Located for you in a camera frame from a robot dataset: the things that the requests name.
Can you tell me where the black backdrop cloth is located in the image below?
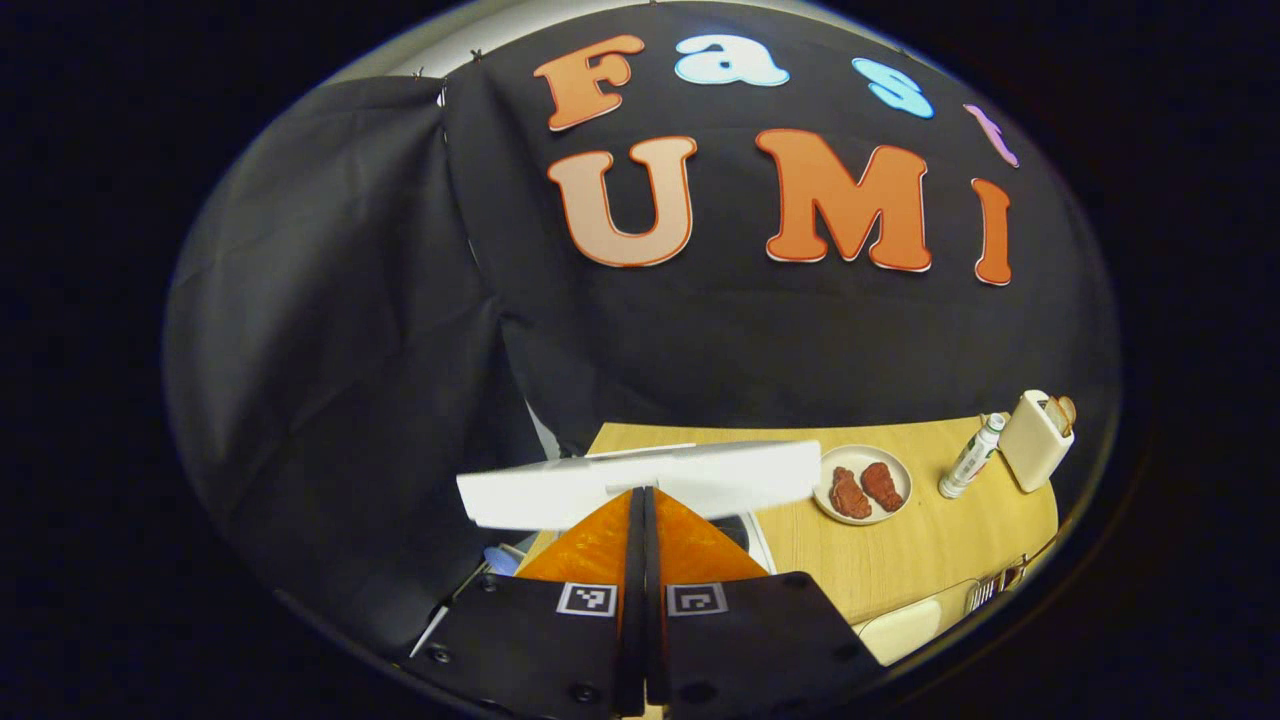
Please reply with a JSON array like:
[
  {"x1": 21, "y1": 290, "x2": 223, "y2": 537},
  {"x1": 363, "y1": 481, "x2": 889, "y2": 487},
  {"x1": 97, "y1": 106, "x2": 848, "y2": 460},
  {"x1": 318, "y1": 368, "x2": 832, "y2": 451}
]
[{"x1": 165, "y1": 0, "x2": 1121, "y2": 656}]

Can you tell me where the red meat piece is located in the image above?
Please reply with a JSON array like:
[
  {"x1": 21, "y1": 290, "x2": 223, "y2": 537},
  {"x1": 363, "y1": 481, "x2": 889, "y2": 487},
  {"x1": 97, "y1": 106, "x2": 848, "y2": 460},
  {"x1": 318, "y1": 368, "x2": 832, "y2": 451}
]
[
  {"x1": 861, "y1": 461, "x2": 905, "y2": 513},
  {"x1": 830, "y1": 466, "x2": 873, "y2": 520}
]

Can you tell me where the row of black cloth clips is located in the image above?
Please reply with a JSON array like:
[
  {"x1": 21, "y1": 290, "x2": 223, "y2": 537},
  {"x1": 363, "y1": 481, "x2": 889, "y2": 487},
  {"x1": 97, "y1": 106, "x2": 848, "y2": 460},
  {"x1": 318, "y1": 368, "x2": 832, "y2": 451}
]
[{"x1": 412, "y1": 0, "x2": 661, "y2": 83}]

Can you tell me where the white rice cooker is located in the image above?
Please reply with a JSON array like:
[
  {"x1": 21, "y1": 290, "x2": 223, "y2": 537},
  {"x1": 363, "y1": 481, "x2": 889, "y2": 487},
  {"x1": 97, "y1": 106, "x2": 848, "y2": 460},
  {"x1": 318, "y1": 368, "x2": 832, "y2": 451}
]
[{"x1": 457, "y1": 440, "x2": 823, "y2": 576}]

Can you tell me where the metal wire chopstick holder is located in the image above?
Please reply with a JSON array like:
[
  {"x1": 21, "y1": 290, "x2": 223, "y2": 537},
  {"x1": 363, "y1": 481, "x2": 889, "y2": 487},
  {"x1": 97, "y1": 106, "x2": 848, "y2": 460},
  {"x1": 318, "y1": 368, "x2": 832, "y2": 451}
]
[{"x1": 965, "y1": 530, "x2": 1061, "y2": 616}]

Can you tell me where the cream white toaster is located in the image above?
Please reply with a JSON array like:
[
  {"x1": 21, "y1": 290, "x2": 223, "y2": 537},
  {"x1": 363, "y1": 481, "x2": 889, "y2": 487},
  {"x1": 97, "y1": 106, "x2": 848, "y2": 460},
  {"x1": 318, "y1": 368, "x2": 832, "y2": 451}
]
[{"x1": 998, "y1": 390, "x2": 1078, "y2": 493}]

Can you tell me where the clear box of rice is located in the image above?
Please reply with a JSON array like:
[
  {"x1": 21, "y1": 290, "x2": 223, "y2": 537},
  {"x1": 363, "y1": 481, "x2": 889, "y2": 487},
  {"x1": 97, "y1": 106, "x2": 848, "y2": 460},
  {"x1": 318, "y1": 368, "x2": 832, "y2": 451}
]
[{"x1": 855, "y1": 580, "x2": 976, "y2": 666}]

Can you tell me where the thin white strip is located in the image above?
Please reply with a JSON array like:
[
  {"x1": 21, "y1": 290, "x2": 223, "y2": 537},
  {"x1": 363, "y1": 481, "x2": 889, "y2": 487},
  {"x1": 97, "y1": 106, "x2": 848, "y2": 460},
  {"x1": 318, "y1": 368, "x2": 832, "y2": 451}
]
[{"x1": 410, "y1": 565, "x2": 491, "y2": 658}]

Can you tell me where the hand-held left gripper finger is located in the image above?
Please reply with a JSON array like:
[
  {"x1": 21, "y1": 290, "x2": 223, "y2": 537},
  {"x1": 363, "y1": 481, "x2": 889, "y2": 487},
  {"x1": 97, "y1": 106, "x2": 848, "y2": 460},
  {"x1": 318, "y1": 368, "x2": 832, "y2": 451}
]
[
  {"x1": 645, "y1": 487, "x2": 886, "y2": 720},
  {"x1": 405, "y1": 487, "x2": 646, "y2": 720}
]

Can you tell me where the round white plate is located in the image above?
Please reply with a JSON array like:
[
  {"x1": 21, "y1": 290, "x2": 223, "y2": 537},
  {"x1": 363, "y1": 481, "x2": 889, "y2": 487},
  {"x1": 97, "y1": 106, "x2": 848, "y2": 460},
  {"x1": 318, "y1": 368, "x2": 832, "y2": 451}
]
[{"x1": 812, "y1": 444, "x2": 913, "y2": 526}]

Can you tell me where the white green drink bottle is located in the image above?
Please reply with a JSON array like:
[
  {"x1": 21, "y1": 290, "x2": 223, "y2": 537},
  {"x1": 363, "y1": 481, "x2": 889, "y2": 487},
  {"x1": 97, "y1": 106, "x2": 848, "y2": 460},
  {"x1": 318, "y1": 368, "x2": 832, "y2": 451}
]
[{"x1": 938, "y1": 412, "x2": 1011, "y2": 499}]

